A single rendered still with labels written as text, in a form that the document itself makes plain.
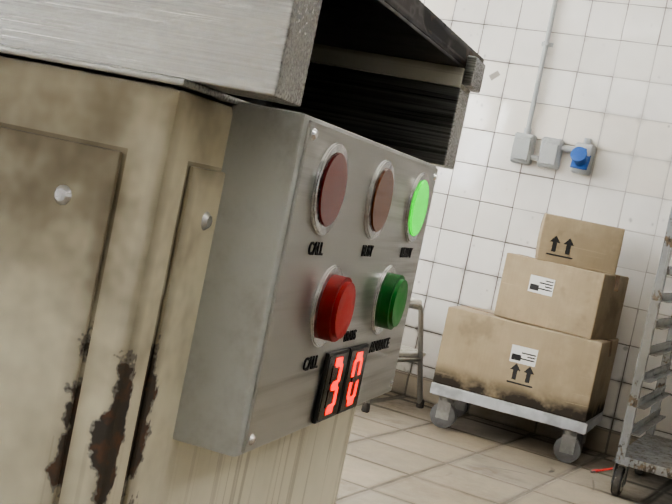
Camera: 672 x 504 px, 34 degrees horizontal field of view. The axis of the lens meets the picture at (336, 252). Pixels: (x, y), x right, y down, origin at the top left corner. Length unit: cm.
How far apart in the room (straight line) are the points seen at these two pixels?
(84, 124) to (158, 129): 3
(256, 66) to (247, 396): 13
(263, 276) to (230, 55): 9
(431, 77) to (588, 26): 412
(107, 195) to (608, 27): 441
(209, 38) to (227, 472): 21
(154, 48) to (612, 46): 436
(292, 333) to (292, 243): 4
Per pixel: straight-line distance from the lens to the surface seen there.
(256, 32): 41
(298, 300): 47
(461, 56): 68
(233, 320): 44
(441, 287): 485
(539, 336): 422
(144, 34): 42
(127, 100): 41
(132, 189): 41
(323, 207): 46
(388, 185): 55
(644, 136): 465
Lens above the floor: 81
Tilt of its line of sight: 3 degrees down
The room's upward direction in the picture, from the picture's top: 12 degrees clockwise
